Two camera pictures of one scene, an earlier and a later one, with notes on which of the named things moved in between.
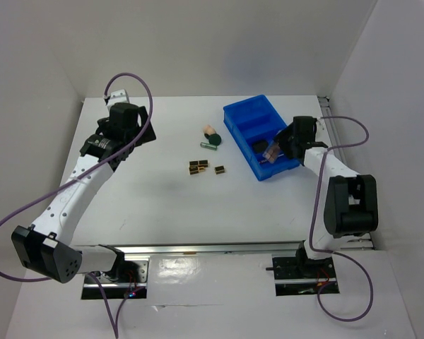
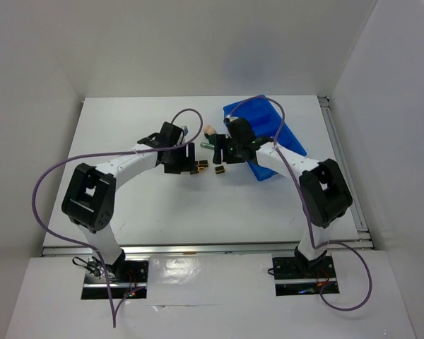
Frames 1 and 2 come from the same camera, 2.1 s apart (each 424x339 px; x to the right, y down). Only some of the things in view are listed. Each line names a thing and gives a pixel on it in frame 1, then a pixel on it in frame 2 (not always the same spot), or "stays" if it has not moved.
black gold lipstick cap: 219,169 stays
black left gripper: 148,135 to 186,164
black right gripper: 282,138 to 220,143
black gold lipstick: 196,169 stays
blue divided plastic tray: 255,124 stays
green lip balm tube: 208,145 stays
